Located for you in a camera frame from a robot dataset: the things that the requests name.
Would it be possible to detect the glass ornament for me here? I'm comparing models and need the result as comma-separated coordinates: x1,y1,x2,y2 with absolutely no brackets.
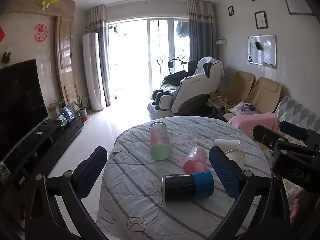
57,112,69,127

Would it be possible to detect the purple patterned pillow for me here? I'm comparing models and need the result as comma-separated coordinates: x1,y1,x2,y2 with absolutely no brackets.
228,101,261,116

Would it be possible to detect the patterned grey sofa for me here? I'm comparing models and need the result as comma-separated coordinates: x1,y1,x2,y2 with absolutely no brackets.
274,96,320,144

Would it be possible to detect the black and blue cup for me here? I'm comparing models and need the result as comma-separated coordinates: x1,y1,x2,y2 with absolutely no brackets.
161,171,215,202

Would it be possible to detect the wall whiteboard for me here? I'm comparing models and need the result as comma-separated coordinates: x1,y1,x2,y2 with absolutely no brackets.
247,35,277,69

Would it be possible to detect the grey blue curtain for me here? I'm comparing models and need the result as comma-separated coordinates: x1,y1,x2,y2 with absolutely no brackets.
86,4,112,107
187,0,221,63

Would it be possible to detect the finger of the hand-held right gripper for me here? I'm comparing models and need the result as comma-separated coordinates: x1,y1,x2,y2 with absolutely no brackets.
279,120,320,152
252,124,290,152

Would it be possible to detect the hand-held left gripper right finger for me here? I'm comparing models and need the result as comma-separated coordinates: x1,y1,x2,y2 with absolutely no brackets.
205,146,292,240

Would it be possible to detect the pink blanket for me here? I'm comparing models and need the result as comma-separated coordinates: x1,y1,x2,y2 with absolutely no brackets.
226,112,279,138

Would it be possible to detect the black television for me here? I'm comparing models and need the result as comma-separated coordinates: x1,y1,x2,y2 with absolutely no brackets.
0,59,49,157

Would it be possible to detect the black television cabinet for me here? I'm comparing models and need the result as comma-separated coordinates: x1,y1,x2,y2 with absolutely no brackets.
0,116,85,189

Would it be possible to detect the person's right hand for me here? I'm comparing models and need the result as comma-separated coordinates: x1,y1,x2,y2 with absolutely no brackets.
291,187,307,222

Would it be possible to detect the tabletop photo frame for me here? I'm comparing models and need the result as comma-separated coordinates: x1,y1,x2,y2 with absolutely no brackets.
61,105,77,123

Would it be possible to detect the white cloth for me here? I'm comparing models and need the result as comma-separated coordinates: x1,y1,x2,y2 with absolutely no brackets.
193,56,223,77

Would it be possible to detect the red round wall decoration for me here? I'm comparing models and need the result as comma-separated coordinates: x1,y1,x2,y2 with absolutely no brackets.
33,23,49,42

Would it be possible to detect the potted green plant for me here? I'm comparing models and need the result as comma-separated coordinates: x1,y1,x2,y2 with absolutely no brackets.
48,98,66,113
73,92,89,117

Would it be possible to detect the white standing air conditioner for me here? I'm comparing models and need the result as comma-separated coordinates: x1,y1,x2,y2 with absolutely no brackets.
82,32,104,111

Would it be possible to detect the green and pink cup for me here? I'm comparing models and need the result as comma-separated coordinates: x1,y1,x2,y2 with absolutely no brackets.
149,121,173,161

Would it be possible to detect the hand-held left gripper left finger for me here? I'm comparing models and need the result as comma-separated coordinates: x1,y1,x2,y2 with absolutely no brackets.
25,146,108,240

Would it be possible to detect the white massage chair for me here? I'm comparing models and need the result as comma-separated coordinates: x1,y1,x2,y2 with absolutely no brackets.
147,56,225,119

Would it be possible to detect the white paper cup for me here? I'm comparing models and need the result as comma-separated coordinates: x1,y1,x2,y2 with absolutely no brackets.
224,149,246,172
212,139,241,153

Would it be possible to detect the beige lounge chair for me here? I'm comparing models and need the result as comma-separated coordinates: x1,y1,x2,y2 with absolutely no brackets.
210,70,256,117
246,77,283,108

